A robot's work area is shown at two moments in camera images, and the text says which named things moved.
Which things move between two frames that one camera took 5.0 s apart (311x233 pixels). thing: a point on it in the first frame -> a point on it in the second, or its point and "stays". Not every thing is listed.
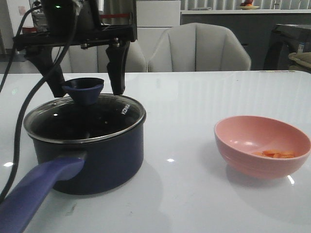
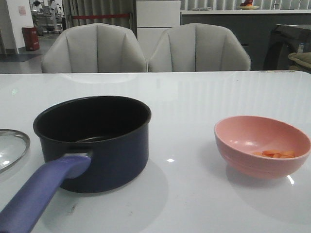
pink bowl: (261, 148) stays
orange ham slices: (275, 154) stays
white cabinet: (153, 17) stays
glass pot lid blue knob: (84, 91) -> (6, 131)
